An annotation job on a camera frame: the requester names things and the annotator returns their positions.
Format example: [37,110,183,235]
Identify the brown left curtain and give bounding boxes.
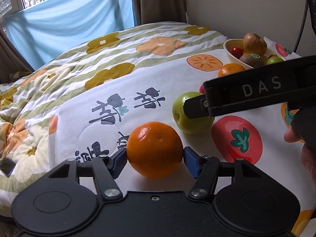
[0,28,34,84]

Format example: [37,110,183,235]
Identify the green apple front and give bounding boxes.
[266,56,284,65]

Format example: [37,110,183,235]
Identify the wrinkled old brown apple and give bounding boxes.
[243,33,267,56]

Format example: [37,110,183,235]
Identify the red cherry tomato front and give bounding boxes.
[230,47,244,59]

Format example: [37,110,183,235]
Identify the large orange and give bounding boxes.
[217,63,246,77]
[126,121,183,179]

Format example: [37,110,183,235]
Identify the black smartphone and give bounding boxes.
[0,158,16,177]

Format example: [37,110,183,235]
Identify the red cherry tomato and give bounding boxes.
[230,47,244,59]
[199,85,205,94]

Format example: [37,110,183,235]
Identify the black cable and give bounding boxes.
[292,0,316,53]

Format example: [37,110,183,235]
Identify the cream bowl yellow duck print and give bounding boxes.
[223,39,285,70]

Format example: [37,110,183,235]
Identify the brown right curtain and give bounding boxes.
[132,0,187,25]

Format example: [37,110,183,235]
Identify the red cherry tomato back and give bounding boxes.
[199,85,205,94]

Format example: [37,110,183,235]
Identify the green apple back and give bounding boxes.
[172,91,215,134]

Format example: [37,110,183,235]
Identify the white fruit print tablecloth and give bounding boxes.
[48,36,316,237]

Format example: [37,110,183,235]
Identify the person's right hand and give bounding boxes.
[284,126,316,185]

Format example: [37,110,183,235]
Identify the green apple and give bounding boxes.
[172,91,215,134]
[266,56,284,65]

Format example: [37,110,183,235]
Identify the brown curtain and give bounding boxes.
[132,0,187,25]
[0,28,34,84]

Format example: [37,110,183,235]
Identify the light blue window cloth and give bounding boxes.
[4,0,134,70]

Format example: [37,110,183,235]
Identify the floral striped quilt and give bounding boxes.
[1,22,227,217]

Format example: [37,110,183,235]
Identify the brown kiwi with sticker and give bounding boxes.
[239,54,265,68]

